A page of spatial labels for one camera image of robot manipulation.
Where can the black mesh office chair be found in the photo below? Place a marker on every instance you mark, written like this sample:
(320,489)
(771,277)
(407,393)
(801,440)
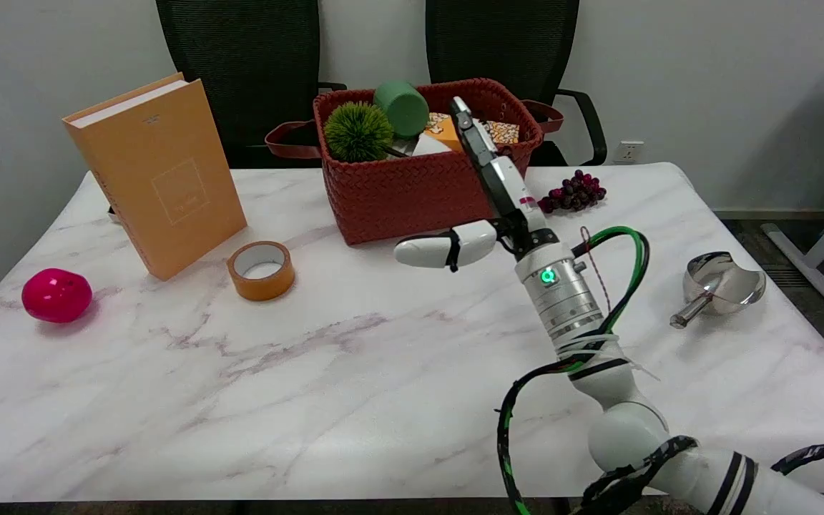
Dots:
(512,43)
(247,71)

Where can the red woven basket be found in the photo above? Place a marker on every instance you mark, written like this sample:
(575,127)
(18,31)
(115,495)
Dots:
(419,189)

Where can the orange hardcover book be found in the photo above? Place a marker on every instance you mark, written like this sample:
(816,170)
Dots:
(162,179)

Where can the silver metal scoop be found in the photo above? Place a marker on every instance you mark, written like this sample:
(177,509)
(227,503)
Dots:
(723,285)

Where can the green cylindrical cup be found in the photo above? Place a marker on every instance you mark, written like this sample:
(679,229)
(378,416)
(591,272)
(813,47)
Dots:
(403,107)

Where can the white wall socket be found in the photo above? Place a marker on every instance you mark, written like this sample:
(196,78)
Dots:
(629,151)

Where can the pink plastic egg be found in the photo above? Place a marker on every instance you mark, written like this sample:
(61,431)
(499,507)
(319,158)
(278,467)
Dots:
(56,295)

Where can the orange popcorn box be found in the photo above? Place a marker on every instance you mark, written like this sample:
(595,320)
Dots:
(444,132)

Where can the green spiky ball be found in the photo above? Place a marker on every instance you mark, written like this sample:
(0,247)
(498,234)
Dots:
(358,132)

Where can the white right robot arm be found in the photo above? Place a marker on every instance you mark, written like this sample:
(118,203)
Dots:
(576,300)

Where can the purple grape bunch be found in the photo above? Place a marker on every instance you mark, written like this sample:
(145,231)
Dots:
(573,193)

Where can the white desk frame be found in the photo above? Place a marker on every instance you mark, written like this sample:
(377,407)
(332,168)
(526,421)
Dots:
(823,243)

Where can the white item in basket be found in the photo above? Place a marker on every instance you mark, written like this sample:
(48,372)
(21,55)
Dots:
(430,146)

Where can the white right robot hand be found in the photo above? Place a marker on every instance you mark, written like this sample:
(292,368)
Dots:
(501,182)

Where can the yellow tape roll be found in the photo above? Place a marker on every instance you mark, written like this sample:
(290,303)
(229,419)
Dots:
(262,279)

